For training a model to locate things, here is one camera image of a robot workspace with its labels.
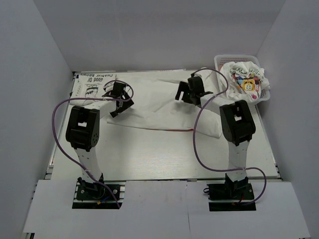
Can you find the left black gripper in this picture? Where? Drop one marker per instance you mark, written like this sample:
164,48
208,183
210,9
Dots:
126,104

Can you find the folded Charlie Brown t-shirt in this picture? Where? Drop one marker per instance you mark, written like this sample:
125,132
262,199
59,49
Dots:
90,85

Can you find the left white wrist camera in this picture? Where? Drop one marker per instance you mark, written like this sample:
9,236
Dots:
108,86

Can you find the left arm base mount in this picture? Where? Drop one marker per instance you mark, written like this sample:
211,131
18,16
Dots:
85,198

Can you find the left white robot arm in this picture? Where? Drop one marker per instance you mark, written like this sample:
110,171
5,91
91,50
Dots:
84,127

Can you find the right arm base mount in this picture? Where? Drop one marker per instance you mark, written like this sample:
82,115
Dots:
221,201

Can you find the white t-shirt red print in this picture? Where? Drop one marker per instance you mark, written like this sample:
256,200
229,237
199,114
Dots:
155,108

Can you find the white plastic basket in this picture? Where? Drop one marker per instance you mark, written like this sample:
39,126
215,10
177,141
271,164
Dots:
219,64

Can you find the white t-shirt colourful cartoon print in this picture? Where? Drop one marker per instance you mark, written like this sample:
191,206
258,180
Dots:
245,82

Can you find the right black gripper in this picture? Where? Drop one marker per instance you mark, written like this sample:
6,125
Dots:
183,86

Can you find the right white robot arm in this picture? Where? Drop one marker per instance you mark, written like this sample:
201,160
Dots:
237,126

